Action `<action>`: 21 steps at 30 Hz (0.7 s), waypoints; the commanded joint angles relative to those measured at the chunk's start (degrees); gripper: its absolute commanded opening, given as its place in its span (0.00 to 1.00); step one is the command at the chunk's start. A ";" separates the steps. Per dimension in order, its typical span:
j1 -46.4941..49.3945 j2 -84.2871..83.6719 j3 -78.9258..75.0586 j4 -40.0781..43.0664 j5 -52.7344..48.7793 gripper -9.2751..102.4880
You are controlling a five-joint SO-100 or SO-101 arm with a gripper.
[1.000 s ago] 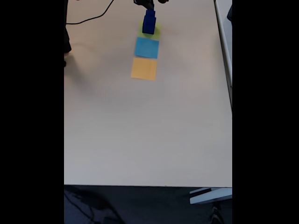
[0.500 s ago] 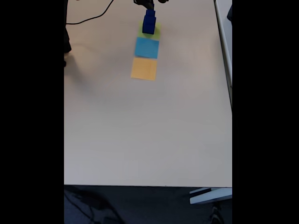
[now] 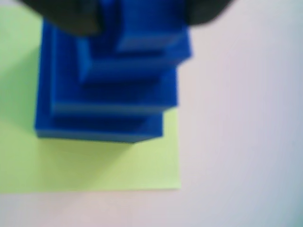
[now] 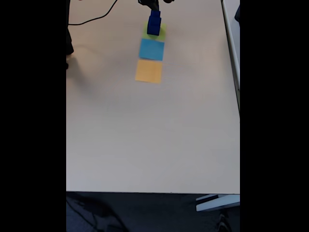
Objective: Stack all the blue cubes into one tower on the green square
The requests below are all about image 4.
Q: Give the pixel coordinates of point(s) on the small blue cube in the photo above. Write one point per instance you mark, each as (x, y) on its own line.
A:
(155, 13)

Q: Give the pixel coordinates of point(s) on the large blue cube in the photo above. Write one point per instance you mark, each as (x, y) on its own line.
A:
(153, 28)

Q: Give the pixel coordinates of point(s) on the green paper square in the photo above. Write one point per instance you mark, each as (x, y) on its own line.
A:
(163, 32)

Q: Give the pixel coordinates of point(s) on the light blue paper square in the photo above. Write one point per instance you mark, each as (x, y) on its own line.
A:
(152, 49)

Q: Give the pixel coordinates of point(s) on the orange paper square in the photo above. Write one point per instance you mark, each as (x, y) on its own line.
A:
(148, 72)

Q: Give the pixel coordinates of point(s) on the white adjacent table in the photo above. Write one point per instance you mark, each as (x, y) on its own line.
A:
(231, 36)

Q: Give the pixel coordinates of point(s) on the dark object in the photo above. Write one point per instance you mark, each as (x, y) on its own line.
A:
(237, 13)

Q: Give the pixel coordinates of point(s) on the white table foot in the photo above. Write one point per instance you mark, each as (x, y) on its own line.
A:
(217, 204)

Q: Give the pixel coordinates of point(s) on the black camera box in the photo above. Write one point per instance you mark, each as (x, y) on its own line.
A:
(169, 1)

